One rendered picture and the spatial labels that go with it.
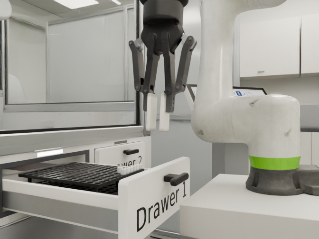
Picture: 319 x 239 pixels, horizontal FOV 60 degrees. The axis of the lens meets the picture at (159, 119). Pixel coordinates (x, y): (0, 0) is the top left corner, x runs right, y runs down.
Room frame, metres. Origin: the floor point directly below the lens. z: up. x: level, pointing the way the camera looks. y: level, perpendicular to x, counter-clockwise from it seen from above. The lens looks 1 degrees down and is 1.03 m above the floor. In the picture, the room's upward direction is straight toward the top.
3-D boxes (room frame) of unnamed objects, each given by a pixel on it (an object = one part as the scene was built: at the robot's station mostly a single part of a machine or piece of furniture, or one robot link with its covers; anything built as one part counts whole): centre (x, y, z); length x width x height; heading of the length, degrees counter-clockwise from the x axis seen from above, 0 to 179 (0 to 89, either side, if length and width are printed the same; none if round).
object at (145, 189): (0.56, -0.01, 0.87); 0.29 x 0.02 x 0.11; 154
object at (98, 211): (0.65, 0.18, 0.86); 0.40 x 0.26 x 0.06; 64
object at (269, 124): (0.74, -0.29, 0.99); 0.16 x 0.13 x 0.19; 61
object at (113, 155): (0.97, 0.13, 0.87); 0.29 x 0.02 x 0.11; 154
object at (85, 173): (0.64, 0.18, 0.87); 0.22 x 0.18 x 0.06; 64
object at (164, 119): (0.51, -0.01, 1.03); 0.03 x 0.01 x 0.07; 157
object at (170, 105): (0.50, -0.03, 1.06); 0.03 x 0.01 x 0.05; 66
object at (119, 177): (0.60, 0.08, 0.90); 0.18 x 0.02 x 0.01; 154
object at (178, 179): (0.55, -0.03, 0.91); 0.07 x 0.04 x 0.01; 154
